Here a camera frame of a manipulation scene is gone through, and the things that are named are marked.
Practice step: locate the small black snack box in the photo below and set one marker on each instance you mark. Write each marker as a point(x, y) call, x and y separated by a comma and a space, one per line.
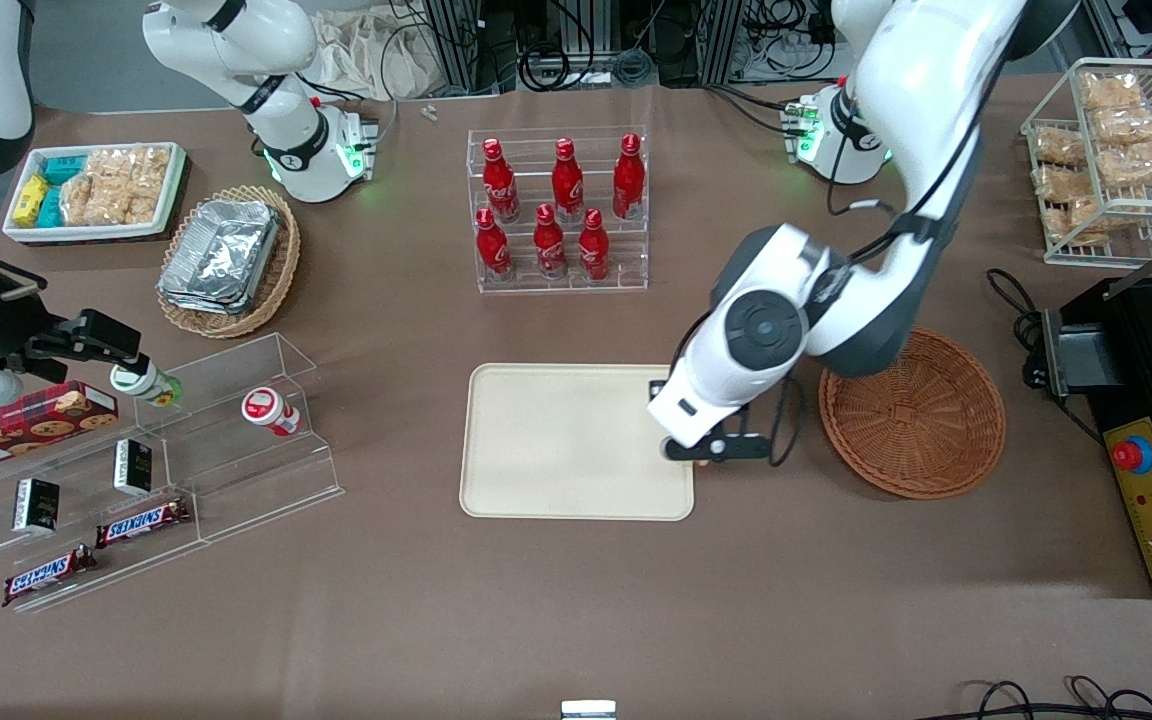
point(36, 505)
point(133, 467)

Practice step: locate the light oval wicker basket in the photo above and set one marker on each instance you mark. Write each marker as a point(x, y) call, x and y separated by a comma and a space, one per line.
point(281, 270)

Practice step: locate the red lidded yogurt cup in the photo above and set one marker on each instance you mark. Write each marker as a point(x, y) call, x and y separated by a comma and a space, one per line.
point(268, 410)

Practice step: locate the black countertop appliance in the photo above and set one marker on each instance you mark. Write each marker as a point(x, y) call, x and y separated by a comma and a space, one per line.
point(1126, 370)

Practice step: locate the aluminium foil tray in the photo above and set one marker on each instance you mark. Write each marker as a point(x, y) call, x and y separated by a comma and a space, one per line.
point(221, 255)

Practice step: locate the Snickers chocolate bar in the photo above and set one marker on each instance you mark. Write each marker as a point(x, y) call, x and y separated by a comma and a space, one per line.
point(48, 575)
point(143, 521)

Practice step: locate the cream plastic tray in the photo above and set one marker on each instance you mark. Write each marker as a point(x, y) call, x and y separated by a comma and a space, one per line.
point(576, 440)

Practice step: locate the red cola bottle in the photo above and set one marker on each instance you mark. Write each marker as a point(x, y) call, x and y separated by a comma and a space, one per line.
point(492, 245)
point(567, 185)
point(549, 243)
point(593, 246)
point(628, 180)
point(499, 185)

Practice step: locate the clear fried snack bag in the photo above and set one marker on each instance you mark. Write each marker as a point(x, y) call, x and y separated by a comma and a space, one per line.
point(1059, 183)
point(1111, 90)
point(1059, 145)
point(1131, 125)
point(1136, 163)
point(1081, 218)

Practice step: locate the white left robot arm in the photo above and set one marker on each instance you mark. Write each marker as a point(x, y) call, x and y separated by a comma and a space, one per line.
point(926, 120)

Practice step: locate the teal snack pack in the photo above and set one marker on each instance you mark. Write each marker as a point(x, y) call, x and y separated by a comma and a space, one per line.
point(51, 210)
point(64, 168)

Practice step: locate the clear acrylic bottle rack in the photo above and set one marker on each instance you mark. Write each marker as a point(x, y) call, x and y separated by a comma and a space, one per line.
point(626, 270)

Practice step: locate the brown round wicker basket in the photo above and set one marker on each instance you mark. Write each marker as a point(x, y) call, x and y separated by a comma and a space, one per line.
point(911, 420)

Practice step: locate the green lidded sunflower cup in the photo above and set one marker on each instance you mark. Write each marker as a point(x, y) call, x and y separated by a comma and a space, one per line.
point(141, 383)

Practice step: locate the red emergency stop button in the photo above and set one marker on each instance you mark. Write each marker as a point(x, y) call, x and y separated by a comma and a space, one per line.
point(1133, 455)

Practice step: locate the white rectangular snack bin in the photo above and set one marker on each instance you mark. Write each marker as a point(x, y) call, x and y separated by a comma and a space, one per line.
point(171, 190)

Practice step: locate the clear acrylic stepped shelf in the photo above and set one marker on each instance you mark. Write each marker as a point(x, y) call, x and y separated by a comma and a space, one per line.
point(236, 470)

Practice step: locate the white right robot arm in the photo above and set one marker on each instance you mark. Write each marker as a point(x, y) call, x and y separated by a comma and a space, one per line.
point(286, 140)

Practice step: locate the clear rice cracker bag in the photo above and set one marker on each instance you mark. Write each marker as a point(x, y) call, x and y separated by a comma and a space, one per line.
point(81, 200)
point(131, 202)
point(131, 163)

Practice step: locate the aluminium frame rack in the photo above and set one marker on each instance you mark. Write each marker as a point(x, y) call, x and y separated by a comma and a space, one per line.
point(456, 40)

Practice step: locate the beige cloth bag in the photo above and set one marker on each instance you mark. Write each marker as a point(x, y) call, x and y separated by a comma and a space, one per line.
point(366, 50)

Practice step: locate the yellow snack pack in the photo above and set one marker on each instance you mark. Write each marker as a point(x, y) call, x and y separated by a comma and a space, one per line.
point(31, 200)

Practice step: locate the red plaid cookie box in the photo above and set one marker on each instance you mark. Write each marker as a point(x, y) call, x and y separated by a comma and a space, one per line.
point(26, 425)

